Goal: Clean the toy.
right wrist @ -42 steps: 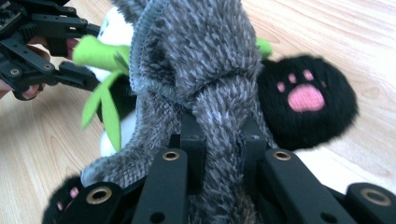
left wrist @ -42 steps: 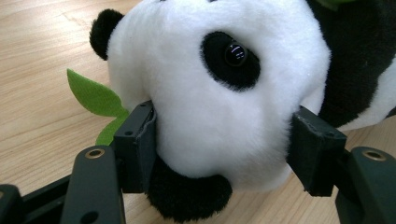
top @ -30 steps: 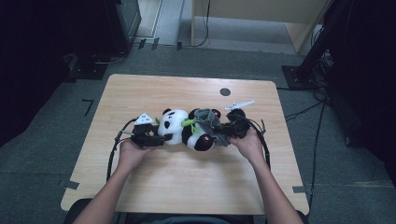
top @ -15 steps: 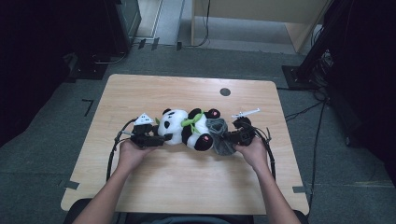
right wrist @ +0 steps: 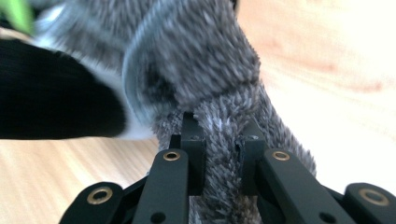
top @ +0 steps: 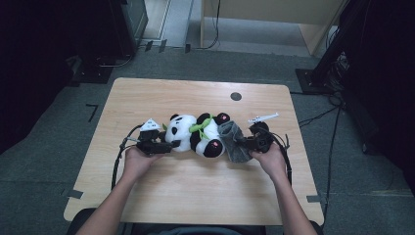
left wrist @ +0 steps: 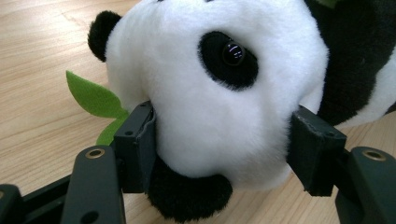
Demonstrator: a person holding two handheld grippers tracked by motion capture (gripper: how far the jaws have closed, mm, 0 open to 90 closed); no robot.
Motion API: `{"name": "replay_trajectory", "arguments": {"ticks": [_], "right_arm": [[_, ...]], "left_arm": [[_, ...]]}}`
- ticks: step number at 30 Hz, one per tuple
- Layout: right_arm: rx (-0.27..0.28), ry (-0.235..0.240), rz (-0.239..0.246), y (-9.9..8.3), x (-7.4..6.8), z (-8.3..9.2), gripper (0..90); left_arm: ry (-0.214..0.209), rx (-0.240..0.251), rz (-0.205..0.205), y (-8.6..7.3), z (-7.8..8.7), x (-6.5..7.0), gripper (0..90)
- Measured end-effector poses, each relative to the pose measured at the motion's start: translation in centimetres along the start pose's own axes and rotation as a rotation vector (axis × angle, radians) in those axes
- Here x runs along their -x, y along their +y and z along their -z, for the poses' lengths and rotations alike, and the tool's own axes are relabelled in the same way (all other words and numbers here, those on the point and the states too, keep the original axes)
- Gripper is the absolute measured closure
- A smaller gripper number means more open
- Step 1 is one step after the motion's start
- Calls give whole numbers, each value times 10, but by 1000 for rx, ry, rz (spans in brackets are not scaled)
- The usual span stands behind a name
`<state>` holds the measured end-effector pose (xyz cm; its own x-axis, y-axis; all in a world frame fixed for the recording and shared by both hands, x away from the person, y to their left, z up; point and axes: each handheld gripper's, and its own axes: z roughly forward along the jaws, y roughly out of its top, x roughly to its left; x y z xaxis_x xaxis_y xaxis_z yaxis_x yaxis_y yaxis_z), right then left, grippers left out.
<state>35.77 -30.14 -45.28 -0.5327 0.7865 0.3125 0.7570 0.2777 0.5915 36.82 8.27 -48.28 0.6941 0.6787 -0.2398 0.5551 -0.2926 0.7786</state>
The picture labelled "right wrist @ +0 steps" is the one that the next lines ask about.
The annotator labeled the black and white panda plush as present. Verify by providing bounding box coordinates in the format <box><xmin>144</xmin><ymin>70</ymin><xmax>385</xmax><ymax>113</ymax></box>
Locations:
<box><xmin>0</xmin><ymin>3</ymin><xmax>155</xmax><ymax>140</ymax></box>

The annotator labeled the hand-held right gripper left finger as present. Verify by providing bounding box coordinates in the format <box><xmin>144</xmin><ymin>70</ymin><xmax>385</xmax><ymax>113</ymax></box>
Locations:
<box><xmin>169</xmin><ymin>111</ymin><xmax>207</xmax><ymax>196</ymax></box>

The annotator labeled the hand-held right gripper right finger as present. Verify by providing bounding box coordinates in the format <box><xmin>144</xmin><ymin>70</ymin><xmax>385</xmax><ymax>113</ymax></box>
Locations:
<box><xmin>236</xmin><ymin>119</ymin><xmax>271</xmax><ymax>196</ymax></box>

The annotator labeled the green toy scarf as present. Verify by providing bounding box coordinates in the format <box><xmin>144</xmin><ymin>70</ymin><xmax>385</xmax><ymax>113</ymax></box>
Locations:
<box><xmin>0</xmin><ymin>0</ymin><xmax>35</xmax><ymax>35</ymax></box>

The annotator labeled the grey fluffy toy garment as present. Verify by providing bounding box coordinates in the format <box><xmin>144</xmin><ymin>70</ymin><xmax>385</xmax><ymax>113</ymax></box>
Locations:
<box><xmin>29</xmin><ymin>0</ymin><xmax>317</xmax><ymax>224</ymax></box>

